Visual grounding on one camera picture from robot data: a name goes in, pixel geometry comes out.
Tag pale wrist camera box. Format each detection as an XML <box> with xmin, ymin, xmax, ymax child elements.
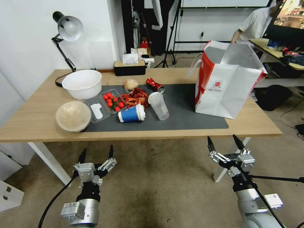
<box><xmin>73</xmin><ymin>162</ymin><xmax>96</xmax><ymax>183</ymax></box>
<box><xmin>238</xmin><ymin>152</ymin><xmax>257</xmax><ymax>171</ymax></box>

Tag red crayfish shell pile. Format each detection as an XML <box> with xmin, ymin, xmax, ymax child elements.
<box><xmin>120</xmin><ymin>87</ymin><xmax>149</xmax><ymax>110</ymax></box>

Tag clear plastic cup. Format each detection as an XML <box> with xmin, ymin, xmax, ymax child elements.
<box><xmin>148</xmin><ymin>92</ymin><xmax>170</xmax><ymax>121</ymax></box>

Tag white tissue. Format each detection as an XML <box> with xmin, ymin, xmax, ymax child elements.
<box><xmin>122</xmin><ymin>53</ymin><xmax>140</xmax><ymax>65</ymax></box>

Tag white drawer cabinet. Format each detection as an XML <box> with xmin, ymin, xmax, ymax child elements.
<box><xmin>0</xmin><ymin>142</ymin><xmax>36</xmax><ymax>212</ymax></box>

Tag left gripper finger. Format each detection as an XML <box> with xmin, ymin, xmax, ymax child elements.
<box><xmin>95</xmin><ymin>145</ymin><xmax>117</xmax><ymax>178</ymax></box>
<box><xmin>73</xmin><ymin>148</ymin><xmax>87</xmax><ymax>169</ymax></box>

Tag wooden side table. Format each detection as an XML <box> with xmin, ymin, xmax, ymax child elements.
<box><xmin>249</xmin><ymin>38</ymin><xmax>304</xmax><ymax>89</ymax></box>

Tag person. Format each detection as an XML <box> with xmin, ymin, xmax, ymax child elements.
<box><xmin>230</xmin><ymin>0</ymin><xmax>278</xmax><ymax>46</ymax></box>

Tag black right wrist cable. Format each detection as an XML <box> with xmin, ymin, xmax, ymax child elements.
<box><xmin>248</xmin><ymin>174</ymin><xmax>304</xmax><ymax>183</ymax></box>
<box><xmin>247</xmin><ymin>177</ymin><xmax>287</xmax><ymax>228</ymax></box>

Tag black tissue box wooden lid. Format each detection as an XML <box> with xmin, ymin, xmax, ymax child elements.
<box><xmin>113</xmin><ymin>60</ymin><xmax>146</xmax><ymax>76</ymax></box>

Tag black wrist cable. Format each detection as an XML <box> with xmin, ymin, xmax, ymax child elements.
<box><xmin>248</xmin><ymin>174</ymin><xmax>304</xmax><ymax>183</ymax></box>
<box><xmin>247</xmin><ymin>177</ymin><xmax>287</xmax><ymax>228</ymax></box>
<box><xmin>38</xmin><ymin>174</ymin><xmax>77</xmax><ymax>228</ymax></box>

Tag large black display screen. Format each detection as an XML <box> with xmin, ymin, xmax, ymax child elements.
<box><xmin>263</xmin><ymin>0</ymin><xmax>304</xmax><ymax>44</ymax></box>

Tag black desk mat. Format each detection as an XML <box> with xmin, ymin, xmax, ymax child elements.
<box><xmin>82</xmin><ymin>83</ymin><xmax>229</xmax><ymax>132</ymax></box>

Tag lidded round food container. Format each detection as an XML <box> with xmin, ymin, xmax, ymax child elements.
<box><xmin>55</xmin><ymin>101</ymin><xmax>92</xmax><ymax>133</ymax></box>

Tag pile of dark clothes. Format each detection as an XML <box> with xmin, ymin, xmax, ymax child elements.
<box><xmin>282</xmin><ymin>46</ymin><xmax>304</xmax><ymax>70</ymax></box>

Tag large white bowl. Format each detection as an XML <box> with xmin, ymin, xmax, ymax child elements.
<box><xmin>61</xmin><ymin>69</ymin><xmax>103</xmax><ymax>100</ymax></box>

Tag clear plastic clamshell box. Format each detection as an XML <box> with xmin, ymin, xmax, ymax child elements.
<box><xmin>83</xmin><ymin>89</ymin><xmax>129</xmax><ymax>124</ymax></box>

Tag black bag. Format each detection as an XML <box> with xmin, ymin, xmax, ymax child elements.
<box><xmin>255</xmin><ymin>85</ymin><xmax>293</xmax><ymax>111</ymax></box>

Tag wooden table white legs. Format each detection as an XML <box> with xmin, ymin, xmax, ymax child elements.
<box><xmin>0</xmin><ymin>69</ymin><xmax>283</xmax><ymax>186</ymax></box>

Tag black desk lamp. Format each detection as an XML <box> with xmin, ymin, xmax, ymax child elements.
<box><xmin>51</xmin><ymin>11</ymin><xmax>84</xmax><ymax>88</ymax></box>

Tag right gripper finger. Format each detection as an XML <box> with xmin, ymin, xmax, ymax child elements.
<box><xmin>232</xmin><ymin>134</ymin><xmax>251</xmax><ymax>156</ymax></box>
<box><xmin>207</xmin><ymin>136</ymin><xmax>230</xmax><ymax>165</ymax></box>

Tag crumpled clear food wrapper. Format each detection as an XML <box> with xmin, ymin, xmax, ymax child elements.
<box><xmin>124</xmin><ymin>78</ymin><xmax>139</xmax><ymax>93</ymax></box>

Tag white red delivery bag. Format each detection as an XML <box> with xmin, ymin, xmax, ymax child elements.
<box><xmin>188</xmin><ymin>40</ymin><xmax>268</xmax><ymax>119</ymax></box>

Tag black tripod stand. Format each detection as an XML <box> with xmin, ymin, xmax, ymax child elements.
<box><xmin>154</xmin><ymin>0</ymin><xmax>184</xmax><ymax>69</ymax></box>

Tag white paper bag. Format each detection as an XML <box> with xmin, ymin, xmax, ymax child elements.
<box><xmin>130</xmin><ymin>47</ymin><xmax>151</xmax><ymax>57</ymax></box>

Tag crushed red drink can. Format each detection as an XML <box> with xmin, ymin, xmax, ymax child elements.
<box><xmin>146</xmin><ymin>78</ymin><xmax>165</xmax><ymax>92</ymax></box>

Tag blue paper cup white lid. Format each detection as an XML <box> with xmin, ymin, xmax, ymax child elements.
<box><xmin>117</xmin><ymin>103</ymin><xmax>146</xmax><ymax>123</ymax></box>

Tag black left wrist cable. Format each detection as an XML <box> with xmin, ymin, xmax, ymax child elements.
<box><xmin>38</xmin><ymin>174</ymin><xmax>77</xmax><ymax>228</ymax></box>

